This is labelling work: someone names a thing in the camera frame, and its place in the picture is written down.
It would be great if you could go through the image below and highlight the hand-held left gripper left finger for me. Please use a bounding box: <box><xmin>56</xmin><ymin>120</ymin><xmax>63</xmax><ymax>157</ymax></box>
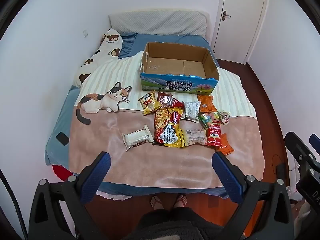
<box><xmin>29</xmin><ymin>151</ymin><xmax>112</xmax><ymax>240</ymax></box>

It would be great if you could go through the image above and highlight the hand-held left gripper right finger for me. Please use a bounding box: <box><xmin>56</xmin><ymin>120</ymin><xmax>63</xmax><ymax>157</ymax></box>
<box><xmin>212</xmin><ymin>151</ymin><xmax>294</xmax><ymax>240</ymax></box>

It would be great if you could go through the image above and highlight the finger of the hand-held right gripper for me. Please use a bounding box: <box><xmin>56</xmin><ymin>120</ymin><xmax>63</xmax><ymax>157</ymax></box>
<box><xmin>309</xmin><ymin>133</ymin><xmax>320</xmax><ymax>155</ymax></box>
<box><xmin>284</xmin><ymin>131</ymin><xmax>316</xmax><ymax>164</ymax></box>

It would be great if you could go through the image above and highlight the orange snack packet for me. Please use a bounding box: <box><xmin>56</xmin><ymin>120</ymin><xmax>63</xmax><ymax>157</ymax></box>
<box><xmin>197</xmin><ymin>95</ymin><xmax>218</xmax><ymax>113</ymax></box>
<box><xmin>215</xmin><ymin>133</ymin><xmax>235</xmax><ymax>155</ymax></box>

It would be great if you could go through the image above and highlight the long red snack packet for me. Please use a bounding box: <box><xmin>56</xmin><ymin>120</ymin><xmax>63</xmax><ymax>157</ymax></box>
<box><xmin>205</xmin><ymin>120</ymin><xmax>223</xmax><ymax>146</ymax></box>

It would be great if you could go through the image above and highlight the clear yellow-edged snack packet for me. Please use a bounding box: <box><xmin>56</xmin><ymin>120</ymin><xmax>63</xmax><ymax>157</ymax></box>
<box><xmin>180</xmin><ymin>127</ymin><xmax>208</xmax><ymax>147</ymax></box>

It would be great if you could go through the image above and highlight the white bread packet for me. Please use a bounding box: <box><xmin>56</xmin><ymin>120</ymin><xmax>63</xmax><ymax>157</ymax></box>
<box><xmin>122</xmin><ymin>125</ymin><xmax>154</xmax><ymax>152</ymax></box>

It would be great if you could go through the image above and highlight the small white cartoon packet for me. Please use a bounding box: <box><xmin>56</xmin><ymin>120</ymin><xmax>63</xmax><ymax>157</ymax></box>
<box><xmin>217</xmin><ymin>110</ymin><xmax>232</xmax><ymax>125</ymax></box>

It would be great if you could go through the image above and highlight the colourful candy bag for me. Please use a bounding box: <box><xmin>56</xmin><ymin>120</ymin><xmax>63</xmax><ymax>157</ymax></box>
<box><xmin>198</xmin><ymin>112</ymin><xmax>219</xmax><ymax>128</ymax></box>

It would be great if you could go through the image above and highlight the silver white snack packet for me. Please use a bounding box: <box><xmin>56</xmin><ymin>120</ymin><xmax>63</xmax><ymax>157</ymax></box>
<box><xmin>180</xmin><ymin>101</ymin><xmax>202</xmax><ymax>123</ymax></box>

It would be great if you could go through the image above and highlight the large red yellow noodle packet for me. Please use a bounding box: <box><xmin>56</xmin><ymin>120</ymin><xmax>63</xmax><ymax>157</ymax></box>
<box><xmin>153</xmin><ymin>107</ymin><xmax>185</xmax><ymax>148</ymax></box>

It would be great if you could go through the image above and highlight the yellow panda snack packet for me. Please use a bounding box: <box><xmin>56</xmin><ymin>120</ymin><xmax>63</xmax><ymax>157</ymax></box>
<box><xmin>139</xmin><ymin>90</ymin><xmax>162</xmax><ymax>116</ymax></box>

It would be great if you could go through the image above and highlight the small red snack packet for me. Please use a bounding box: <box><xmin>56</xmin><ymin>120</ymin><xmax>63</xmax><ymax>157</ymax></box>
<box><xmin>170</xmin><ymin>98</ymin><xmax>185</xmax><ymax>109</ymax></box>

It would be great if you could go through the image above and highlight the brown biscuit packet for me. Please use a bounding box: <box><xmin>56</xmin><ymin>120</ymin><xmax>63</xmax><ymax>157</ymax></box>
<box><xmin>157</xmin><ymin>92</ymin><xmax>173</xmax><ymax>108</ymax></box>

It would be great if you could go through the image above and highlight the printed cardboard box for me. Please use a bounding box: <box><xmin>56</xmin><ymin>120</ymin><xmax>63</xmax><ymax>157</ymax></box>
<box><xmin>139</xmin><ymin>42</ymin><xmax>220</xmax><ymax>96</ymax></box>

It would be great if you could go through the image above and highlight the small black box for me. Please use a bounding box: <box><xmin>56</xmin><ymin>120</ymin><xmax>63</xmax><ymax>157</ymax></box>
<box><xmin>276</xmin><ymin>164</ymin><xmax>287</xmax><ymax>180</ymax></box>

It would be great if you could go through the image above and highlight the white fluffy cloth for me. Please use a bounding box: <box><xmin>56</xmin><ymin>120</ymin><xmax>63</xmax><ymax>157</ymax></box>
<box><xmin>294</xmin><ymin>200</ymin><xmax>313</xmax><ymax>233</ymax></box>

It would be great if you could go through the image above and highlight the red cloth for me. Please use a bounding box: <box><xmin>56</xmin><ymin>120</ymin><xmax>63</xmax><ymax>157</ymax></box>
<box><xmin>52</xmin><ymin>164</ymin><xmax>74</xmax><ymax>180</ymax></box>

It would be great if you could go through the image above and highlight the black phone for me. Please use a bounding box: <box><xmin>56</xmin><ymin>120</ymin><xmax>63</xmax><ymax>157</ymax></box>
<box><xmin>55</xmin><ymin>132</ymin><xmax>70</xmax><ymax>146</ymax></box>

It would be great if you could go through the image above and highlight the striped cat print blanket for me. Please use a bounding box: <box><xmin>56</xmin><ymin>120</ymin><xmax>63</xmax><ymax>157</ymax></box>
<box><xmin>69</xmin><ymin>51</ymin><xmax>266</xmax><ymax>189</ymax></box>

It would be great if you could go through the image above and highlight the person's right foot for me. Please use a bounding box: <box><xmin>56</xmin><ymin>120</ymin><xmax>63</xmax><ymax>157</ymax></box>
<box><xmin>174</xmin><ymin>194</ymin><xmax>188</xmax><ymax>208</ymax></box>

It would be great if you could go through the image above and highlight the person's foot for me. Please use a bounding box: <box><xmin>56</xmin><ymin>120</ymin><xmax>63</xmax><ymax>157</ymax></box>
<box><xmin>150</xmin><ymin>195</ymin><xmax>164</xmax><ymax>210</ymax></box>
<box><xmin>174</xmin><ymin>194</ymin><xmax>188</xmax><ymax>208</ymax></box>

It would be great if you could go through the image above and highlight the person's left foot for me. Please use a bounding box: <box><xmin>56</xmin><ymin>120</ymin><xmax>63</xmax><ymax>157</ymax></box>
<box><xmin>150</xmin><ymin>195</ymin><xmax>164</xmax><ymax>210</ymax></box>

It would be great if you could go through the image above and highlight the white bear print pillow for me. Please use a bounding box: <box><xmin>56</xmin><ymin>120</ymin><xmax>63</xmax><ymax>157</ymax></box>
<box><xmin>72</xmin><ymin>28</ymin><xmax>123</xmax><ymax>88</ymax></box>

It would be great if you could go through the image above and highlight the white door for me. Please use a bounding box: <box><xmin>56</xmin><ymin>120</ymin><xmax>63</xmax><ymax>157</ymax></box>
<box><xmin>214</xmin><ymin>0</ymin><xmax>270</xmax><ymax>64</ymax></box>

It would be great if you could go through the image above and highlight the bed with blue sheet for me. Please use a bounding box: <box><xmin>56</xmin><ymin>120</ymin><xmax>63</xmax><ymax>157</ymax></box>
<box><xmin>44</xmin><ymin>31</ymin><xmax>227</xmax><ymax>202</ymax></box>

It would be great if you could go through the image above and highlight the grey padded headboard cushion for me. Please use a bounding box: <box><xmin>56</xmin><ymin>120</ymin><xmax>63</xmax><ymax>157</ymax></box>
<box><xmin>108</xmin><ymin>10</ymin><xmax>210</xmax><ymax>36</ymax></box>

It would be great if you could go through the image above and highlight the black cable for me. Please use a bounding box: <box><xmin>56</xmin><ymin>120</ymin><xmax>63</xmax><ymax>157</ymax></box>
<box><xmin>0</xmin><ymin>170</ymin><xmax>28</xmax><ymax>240</ymax></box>

